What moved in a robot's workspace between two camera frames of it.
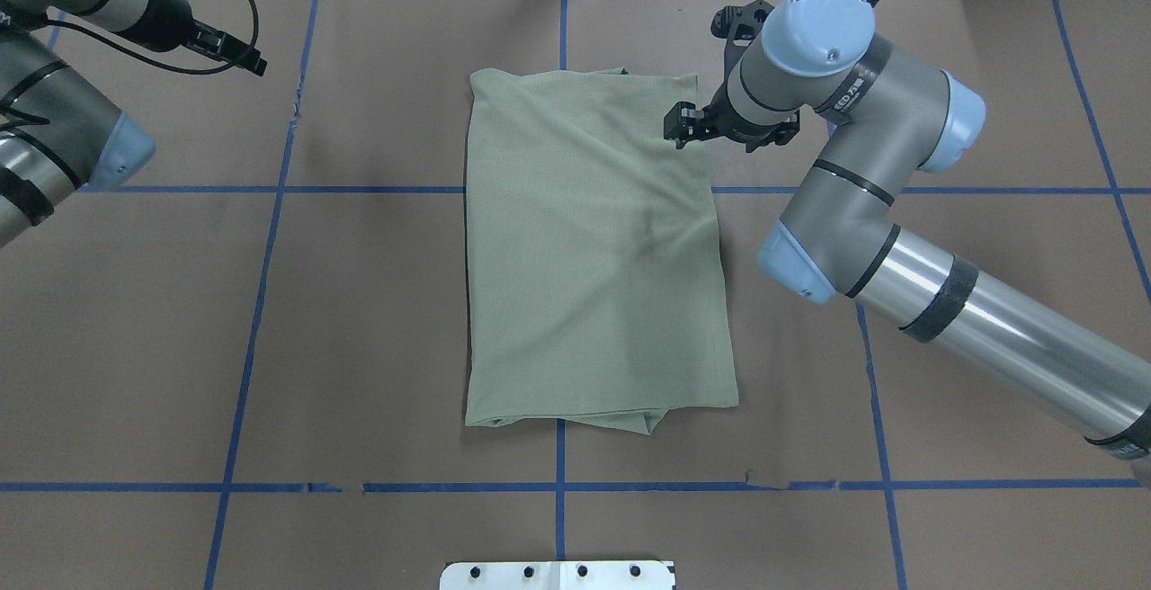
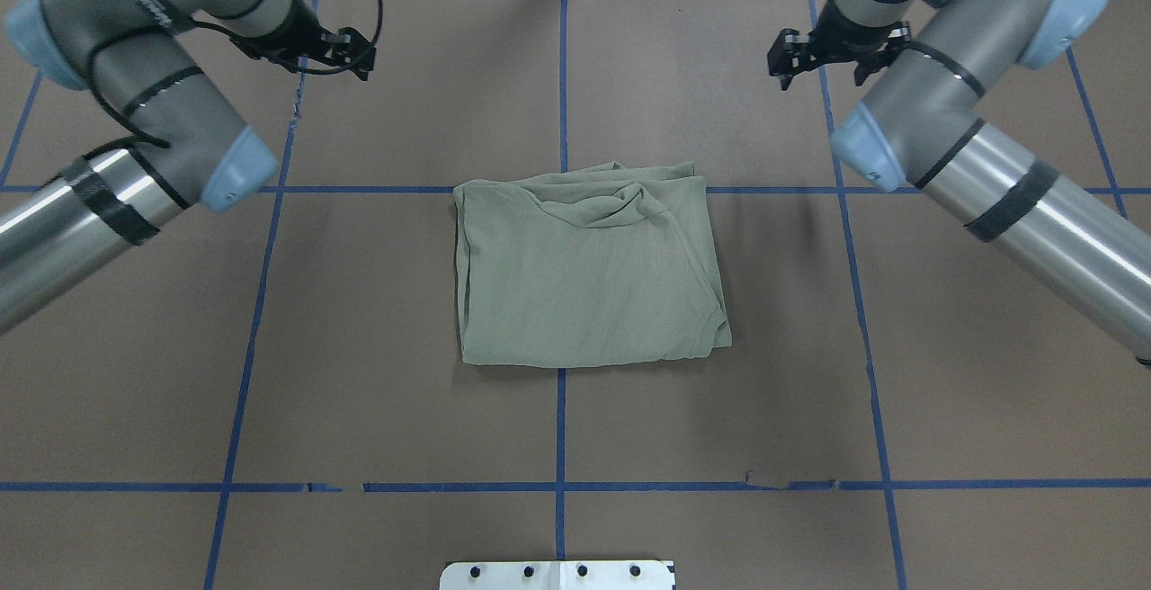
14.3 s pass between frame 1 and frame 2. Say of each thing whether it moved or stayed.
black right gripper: moved
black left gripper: moved
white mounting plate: stayed
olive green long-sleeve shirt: moved
